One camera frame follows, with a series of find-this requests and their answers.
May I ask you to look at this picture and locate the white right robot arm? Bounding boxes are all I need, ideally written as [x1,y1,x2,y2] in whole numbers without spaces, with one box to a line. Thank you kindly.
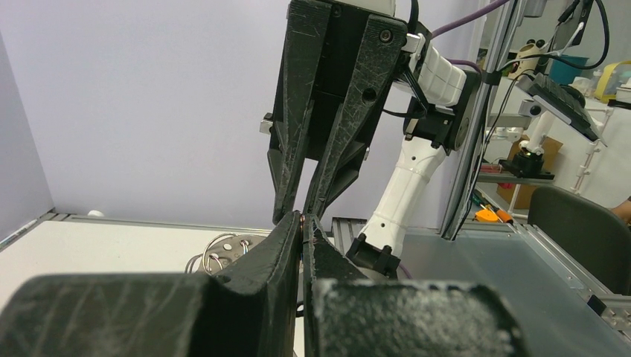
[266,1,481,279]

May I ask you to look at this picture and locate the monitor on stand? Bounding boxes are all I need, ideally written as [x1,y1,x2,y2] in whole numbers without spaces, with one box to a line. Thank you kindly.
[498,39,609,181]

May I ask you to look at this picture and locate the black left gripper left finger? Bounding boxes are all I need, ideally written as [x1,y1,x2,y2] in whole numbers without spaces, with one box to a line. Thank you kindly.
[1,212,302,356]

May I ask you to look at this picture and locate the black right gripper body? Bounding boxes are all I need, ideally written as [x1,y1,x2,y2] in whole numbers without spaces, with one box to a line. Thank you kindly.
[267,1,420,197]

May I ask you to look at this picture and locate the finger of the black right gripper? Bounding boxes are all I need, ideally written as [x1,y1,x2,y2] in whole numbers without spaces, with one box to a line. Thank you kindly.
[303,14,407,216]
[273,1,331,224]

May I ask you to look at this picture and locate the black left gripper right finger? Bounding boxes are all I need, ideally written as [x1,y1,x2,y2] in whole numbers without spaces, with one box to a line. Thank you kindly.
[302,214,528,356]

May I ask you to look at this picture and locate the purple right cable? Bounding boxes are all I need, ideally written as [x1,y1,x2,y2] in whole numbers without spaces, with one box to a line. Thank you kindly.
[431,0,511,75]

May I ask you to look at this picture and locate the grey office chair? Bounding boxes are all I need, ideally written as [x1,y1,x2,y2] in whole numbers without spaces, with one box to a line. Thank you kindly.
[528,185,630,295]

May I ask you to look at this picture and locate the metal ring plate with keyrings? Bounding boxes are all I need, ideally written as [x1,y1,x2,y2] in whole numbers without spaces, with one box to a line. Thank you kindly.
[184,233,266,275]

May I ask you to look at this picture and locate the orange tools on shelf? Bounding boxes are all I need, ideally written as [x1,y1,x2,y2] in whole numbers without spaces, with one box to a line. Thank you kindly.
[471,190,514,224]

